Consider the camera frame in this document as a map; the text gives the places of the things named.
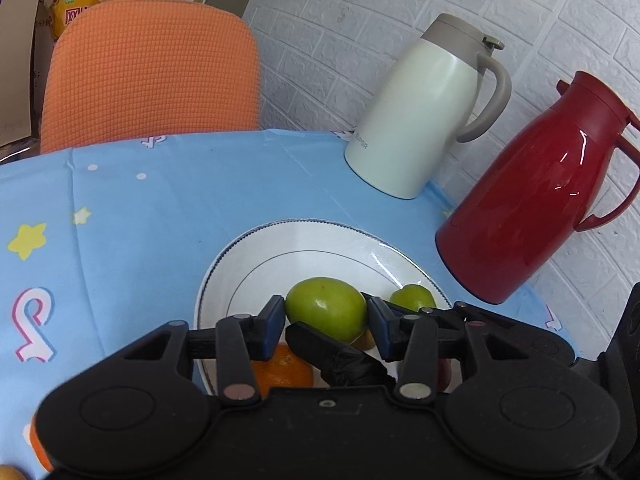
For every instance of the brown cardboard box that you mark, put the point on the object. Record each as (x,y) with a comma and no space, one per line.
(20,60)

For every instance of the blue printed tablecloth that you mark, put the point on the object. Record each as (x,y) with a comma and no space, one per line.
(125,240)

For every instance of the mandarin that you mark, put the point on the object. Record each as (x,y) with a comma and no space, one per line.
(282,372)

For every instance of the red thermos jug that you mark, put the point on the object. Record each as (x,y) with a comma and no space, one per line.
(525,200)

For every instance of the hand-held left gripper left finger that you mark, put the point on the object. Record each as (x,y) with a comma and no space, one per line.
(272,325)

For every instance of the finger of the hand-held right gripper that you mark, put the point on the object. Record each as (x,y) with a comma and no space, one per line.
(325,355)

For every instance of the white plate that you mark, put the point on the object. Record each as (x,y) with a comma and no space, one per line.
(300,255)

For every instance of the orange chair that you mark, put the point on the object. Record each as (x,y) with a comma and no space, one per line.
(150,75)

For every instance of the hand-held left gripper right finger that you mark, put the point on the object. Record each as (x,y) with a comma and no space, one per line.
(377,327)

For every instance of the green apple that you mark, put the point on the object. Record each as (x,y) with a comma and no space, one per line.
(325,307)
(410,296)

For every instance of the white thermos jug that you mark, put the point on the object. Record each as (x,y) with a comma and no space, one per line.
(415,120)

